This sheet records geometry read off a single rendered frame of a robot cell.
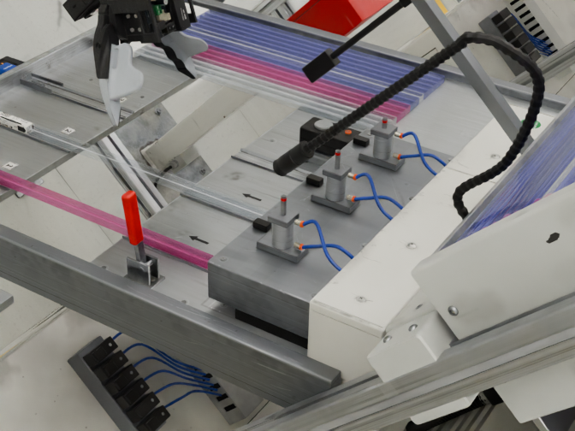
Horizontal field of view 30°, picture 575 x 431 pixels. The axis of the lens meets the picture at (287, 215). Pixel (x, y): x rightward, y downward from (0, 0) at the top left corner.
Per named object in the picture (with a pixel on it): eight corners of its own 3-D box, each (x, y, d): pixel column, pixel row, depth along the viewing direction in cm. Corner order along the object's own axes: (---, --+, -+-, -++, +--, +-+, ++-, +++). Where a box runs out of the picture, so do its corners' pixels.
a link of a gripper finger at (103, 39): (97, 75, 119) (109, -2, 120) (87, 75, 120) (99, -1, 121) (127, 85, 123) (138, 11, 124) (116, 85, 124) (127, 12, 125)
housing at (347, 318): (304, 408, 110) (308, 299, 102) (494, 194, 145) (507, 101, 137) (373, 439, 106) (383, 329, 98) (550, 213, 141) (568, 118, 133)
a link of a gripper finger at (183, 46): (222, 79, 130) (180, 35, 124) (186, 79, 134) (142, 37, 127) (231, 56, 132) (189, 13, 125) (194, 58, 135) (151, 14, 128)
